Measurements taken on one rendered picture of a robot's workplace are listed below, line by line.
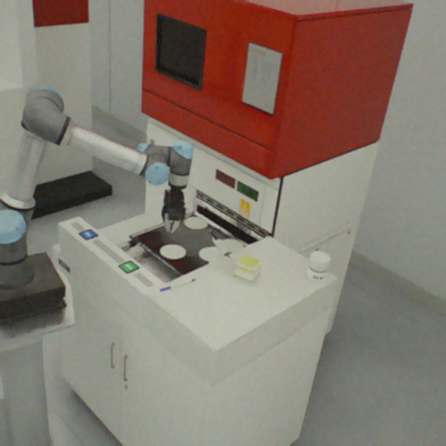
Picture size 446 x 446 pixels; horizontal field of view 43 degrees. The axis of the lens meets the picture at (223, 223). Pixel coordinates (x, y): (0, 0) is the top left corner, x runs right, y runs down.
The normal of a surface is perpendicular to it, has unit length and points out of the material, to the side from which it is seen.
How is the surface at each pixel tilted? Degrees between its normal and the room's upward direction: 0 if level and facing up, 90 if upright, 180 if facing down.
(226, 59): 90
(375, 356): 0
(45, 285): 2
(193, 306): 0
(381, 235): 90
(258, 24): 90
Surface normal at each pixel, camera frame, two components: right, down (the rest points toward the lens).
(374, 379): 0.10, -0.85
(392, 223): -0.72, 0.29
